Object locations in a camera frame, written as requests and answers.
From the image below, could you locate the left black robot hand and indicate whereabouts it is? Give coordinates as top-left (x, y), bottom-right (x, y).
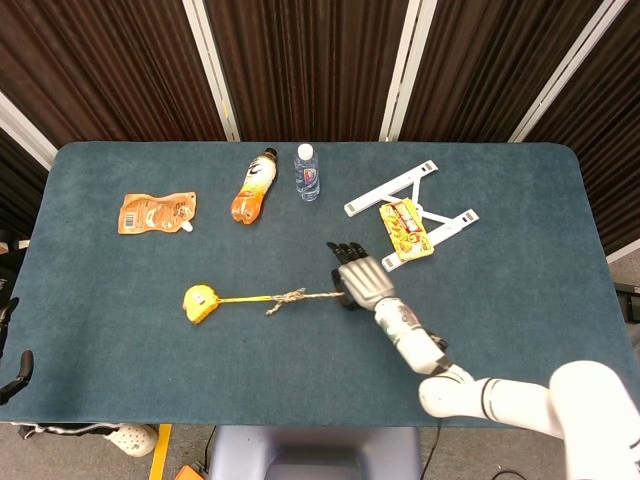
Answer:
top-left (0, 297), bottom-right (35, 406)

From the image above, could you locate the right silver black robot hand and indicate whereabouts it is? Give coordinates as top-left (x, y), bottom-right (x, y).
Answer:
top-left (326, 241), bottom-right (397, 312)

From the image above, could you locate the braided beige rope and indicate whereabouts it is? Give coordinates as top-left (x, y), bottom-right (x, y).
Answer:
top-left (263, 286), bottom-right (347, 317)

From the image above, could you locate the yellow tape measure with strap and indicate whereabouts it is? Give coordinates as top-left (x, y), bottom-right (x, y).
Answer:
top-left (182, 283), bottom-right (275, 326)

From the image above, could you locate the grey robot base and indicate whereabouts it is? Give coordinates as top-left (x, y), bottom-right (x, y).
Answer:
top-left (207, 425), bottom-right (423, 480)

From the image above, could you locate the yellow snack package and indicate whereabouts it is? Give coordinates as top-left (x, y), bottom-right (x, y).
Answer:
top-left (378, 197), bottom-right (435, 264)

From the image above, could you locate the black white fabric piece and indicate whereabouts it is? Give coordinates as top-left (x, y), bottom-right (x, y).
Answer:
top-left (9, 421), bottom-right (124, 441)

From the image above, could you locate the white folding stand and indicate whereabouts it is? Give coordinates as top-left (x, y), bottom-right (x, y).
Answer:
top-left (343, 159), bottom-right (480, 273)

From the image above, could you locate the teal felt table cover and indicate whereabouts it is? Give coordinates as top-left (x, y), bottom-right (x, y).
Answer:
top-left (0, 141), bottom-right (640, 431)

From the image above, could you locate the clear water bottle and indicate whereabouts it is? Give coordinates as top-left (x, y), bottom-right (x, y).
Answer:
top-left (293, 143), bottom-right (321, 203)

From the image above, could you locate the white clog shoe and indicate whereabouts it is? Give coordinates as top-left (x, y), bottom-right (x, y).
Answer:
top-left (102, 423), bottom-right (159, 459)

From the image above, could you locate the orange drink bottle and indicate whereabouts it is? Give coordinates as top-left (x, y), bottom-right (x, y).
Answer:
top-left (230, 146), bottom-right (280, 226)

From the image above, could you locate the yellow floor strip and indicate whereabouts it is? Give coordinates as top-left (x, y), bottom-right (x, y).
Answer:
top-left (148, 423), bottom-right (174, 480)

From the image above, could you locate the brown pleated screen panel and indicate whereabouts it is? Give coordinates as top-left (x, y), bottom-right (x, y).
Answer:
top-left (202, 0), bottom-right (412, 143)
top-left (524, 0), bottom-right (640, 257)
top-left (0, 125), bottom-right (52, 242)
top-left (0, 0), bottom-right (227, 147)
top-left (399, 0), bottom-right (607, 144)

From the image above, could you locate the orange spouted pouch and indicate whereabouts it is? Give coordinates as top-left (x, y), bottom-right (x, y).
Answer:
top-left (117, 191), bottom-right (198, 235)

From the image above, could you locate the black equipment piece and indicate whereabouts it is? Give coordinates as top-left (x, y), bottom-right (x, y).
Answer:
top-left (613, 282), bottom-right (640, 325)

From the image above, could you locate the black cable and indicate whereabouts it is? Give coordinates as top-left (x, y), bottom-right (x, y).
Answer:
top-left (418, 427), bottom-right (529, 480)
top-left (198, 425), bottom-right (219, 467)

